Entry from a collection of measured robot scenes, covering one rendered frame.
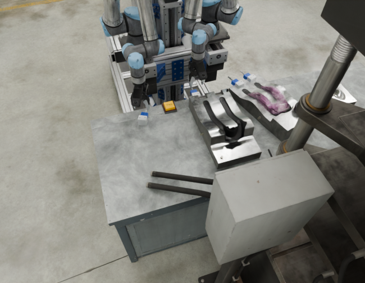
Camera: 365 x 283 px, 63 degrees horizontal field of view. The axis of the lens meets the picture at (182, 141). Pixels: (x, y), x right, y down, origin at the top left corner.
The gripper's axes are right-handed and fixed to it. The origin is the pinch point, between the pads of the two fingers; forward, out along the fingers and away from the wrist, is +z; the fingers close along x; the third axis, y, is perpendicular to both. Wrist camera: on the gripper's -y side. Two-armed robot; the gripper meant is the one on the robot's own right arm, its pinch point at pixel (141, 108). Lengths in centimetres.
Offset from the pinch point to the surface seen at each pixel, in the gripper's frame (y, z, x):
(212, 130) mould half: -10.0, -0.9, -42.8
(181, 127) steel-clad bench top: 0.2, 12.6, -24.0
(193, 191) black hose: -46, 6, -38
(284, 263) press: -70, 14, -83
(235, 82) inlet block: 39, 6, -53
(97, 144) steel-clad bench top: -20.5, 12.6, 22.2
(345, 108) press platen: -44, -61, -82
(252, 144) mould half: -10, 7, -66
